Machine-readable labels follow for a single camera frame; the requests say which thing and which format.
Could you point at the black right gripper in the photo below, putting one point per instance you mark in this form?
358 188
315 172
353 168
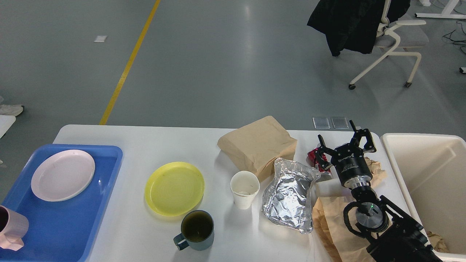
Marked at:
348 159

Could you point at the dark green mug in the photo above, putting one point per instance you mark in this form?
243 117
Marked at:
196 231

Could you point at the yellow plate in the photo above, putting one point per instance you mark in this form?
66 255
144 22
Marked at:
174 189

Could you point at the pink mug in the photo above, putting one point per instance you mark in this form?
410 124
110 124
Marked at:
13 227

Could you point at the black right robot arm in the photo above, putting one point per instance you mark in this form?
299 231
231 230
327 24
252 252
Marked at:
392 234

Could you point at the crushed red can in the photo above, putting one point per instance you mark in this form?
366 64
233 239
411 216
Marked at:
324 175

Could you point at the right floor outlet plate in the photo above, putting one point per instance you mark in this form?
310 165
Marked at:
340 122

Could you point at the floor outlet plate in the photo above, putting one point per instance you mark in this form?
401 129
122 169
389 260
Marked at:
321 123
340 122

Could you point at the white tissue block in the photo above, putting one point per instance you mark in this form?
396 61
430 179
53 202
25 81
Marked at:
331 188

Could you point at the crumpled brown paper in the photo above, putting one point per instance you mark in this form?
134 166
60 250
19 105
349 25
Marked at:
378 174

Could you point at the left floor outlet plate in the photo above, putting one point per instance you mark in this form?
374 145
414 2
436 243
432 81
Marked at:
321 123

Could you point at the flat brown paper bag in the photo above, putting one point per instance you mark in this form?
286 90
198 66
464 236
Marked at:
328 222

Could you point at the silver foil bag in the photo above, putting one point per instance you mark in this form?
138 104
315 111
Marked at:
285 201

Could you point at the white waste bin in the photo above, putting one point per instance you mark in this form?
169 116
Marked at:
431 172

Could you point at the white paper cup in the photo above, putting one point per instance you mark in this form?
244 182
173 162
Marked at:
244 186

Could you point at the crumpled paper in bin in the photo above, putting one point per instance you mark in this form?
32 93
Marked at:
438 243

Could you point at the white office chair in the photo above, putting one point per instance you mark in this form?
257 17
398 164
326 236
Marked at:
396 38

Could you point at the black jacket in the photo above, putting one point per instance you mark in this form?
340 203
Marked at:
348 24

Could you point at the white desk leg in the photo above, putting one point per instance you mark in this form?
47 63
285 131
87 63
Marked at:
446 13

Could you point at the pink plate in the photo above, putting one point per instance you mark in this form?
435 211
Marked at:
63 175

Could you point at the blue plastic tray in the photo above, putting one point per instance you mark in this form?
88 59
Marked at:
62 231

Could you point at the person in light clothes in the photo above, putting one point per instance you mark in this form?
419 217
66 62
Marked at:
10 109

